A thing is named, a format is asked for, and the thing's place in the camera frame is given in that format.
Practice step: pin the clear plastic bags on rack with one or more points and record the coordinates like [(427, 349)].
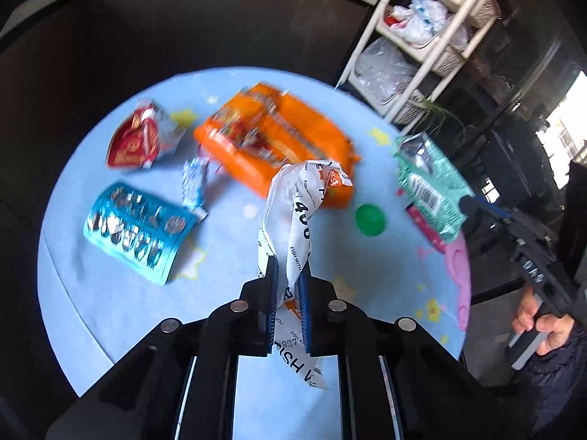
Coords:
[(383, 70)]

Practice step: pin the person's right hand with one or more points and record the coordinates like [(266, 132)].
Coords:
[(557, 330)]

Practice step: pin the white storage rack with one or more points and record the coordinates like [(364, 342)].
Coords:
[(411, 50)]

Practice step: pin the orange noodle package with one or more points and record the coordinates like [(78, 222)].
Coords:
[(263, 128)]

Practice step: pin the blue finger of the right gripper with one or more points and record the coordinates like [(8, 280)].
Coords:
[(481, 208)]

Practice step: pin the green spider plant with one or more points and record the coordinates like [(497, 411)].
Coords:
[(435, 115)]

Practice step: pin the red snack wrapper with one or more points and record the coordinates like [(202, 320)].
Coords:
[(144, 137)]

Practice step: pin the green mint wrapper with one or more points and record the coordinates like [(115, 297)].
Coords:
[(432, 183)]

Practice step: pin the teal snack packet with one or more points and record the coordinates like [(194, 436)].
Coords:
[(140, 229)]

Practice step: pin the small white crumpled wrapper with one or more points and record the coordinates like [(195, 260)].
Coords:
[(194, 185)]

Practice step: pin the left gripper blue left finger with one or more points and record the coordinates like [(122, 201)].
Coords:
[(270, 299)]

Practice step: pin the light blue cartoon tablecloth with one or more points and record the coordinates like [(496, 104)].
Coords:
[(95, 308)]

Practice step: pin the white printed paper bag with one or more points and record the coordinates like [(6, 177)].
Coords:
[(295, 194)]

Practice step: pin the green bottle cap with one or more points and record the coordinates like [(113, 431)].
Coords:
[(370, 220)]

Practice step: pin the white plastic bags on rack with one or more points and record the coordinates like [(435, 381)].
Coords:
[(420, 22)]

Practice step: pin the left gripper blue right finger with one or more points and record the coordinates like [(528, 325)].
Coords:
[(302, 291)]

